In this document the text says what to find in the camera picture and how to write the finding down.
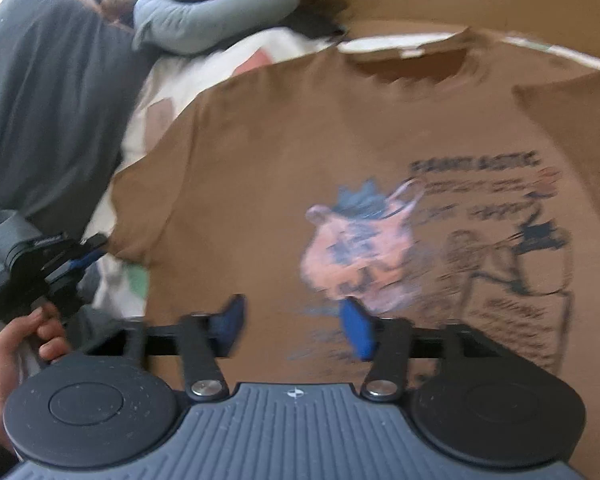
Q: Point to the grey neck pillow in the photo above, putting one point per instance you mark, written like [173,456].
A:
[189,27]

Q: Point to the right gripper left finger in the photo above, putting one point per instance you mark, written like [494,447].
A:
[201,340]

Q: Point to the dark grey pillow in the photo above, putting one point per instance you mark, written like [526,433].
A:
[69,83]

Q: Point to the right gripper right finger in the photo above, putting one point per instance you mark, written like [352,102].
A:
[383,342]

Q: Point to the black cloth under pillow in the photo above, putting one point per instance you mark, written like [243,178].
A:
[305,22]

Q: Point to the person left hand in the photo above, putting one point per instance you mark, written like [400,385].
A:
[43,322]

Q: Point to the grey-blue sweatshirt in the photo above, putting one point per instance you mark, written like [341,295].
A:
[14,229]

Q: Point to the brown t-shirt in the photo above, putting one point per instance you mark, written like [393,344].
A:
[462,184]

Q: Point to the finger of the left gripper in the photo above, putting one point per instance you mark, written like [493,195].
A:
[65,271]

